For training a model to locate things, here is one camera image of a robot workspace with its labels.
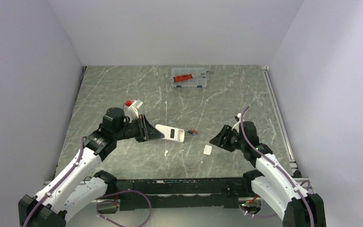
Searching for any white battery cover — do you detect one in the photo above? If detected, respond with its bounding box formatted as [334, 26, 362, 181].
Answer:
[203, 145, 213, 156]

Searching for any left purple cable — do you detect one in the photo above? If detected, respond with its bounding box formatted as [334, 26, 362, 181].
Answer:
[22, 136, 152, 227]

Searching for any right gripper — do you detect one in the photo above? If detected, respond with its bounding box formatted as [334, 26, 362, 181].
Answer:
[209, 124, 246, 152]

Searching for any white remote control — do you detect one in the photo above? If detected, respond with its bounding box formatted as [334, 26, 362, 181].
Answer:
[155, 124, 185, 142]

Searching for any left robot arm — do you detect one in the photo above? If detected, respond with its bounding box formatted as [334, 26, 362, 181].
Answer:
[18, 107, 164, 227]

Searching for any purple cable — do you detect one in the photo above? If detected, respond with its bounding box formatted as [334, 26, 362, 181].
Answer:
[238, 105, 314, 227]
[22, 136, 152, 227]

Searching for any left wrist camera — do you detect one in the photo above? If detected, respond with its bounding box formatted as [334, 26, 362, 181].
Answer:
[125, 99, 143, 120]

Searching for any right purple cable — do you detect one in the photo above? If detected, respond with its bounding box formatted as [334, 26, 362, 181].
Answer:
[238, 105, 314, 227]

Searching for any clear plastic organizer box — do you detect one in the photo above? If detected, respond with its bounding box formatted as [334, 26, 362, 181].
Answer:
[169, 68, 209, 88]

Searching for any aluminium rail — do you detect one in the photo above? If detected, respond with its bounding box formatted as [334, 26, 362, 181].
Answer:
[261, 66, 302, 178]

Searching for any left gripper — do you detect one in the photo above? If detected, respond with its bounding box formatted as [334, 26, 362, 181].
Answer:
[114, 114, 164, 142]

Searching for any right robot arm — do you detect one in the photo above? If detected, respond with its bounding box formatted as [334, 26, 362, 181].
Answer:
[210, 121, 327, 227]

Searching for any black base frame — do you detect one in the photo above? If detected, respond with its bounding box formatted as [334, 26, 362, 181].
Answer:
[86, 177, 292, 211]

